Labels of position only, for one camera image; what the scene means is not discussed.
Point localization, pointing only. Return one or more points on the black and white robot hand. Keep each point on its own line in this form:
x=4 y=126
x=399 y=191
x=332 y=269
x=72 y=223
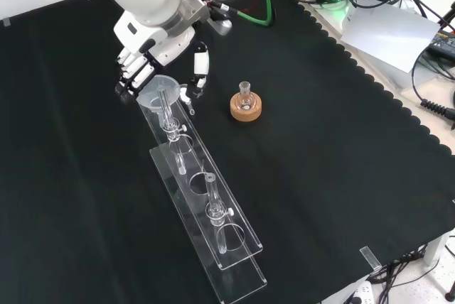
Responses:
x=167 y=48

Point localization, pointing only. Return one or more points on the translucent plastic funnel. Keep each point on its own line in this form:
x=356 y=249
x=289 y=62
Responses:
x=156 y=96

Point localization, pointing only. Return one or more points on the glass weighing funnel with powder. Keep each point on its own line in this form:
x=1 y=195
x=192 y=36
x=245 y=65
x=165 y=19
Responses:
x=183 y=94

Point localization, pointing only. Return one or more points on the clear acrylic funnel stand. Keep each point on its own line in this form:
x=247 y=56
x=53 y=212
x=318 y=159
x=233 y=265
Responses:
x=227 y=275

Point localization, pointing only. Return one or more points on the small round-bottom glass flask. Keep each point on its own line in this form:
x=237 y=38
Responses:
x=245 y=103

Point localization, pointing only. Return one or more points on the clear cloth clip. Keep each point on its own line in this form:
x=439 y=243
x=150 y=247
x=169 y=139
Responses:
x=6 y=21
x=369 y=258

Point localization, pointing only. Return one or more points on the black bench cloth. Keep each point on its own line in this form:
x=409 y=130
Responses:
x=320 y=176

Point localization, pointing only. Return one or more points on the pale board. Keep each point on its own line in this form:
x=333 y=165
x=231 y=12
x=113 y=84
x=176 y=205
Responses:
x=387 y=37

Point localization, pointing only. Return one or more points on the black power adapter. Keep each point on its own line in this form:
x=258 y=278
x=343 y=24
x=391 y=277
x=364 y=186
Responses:
x=444 y=46

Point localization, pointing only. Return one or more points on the white power strip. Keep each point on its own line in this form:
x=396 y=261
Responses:
x=362 y=293

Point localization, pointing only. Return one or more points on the white table leg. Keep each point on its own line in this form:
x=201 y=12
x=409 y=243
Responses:
x=437 y=249

